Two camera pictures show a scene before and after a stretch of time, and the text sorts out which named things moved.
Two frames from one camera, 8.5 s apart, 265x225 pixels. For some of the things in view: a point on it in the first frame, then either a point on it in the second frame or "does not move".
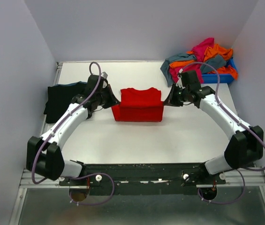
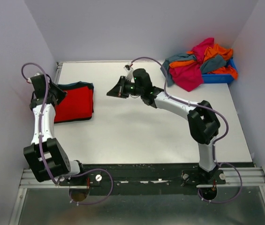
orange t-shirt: (211, 51) does not move
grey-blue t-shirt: (214, 63) does not move
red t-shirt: (139, 106) -> (77, 103)
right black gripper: (171, 100) -> (118, 89)
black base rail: (144, 178) does not move
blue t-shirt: (70, 84) does not move
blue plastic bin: (224, 78) does not move
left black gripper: (113, 101) -> (62, 93)
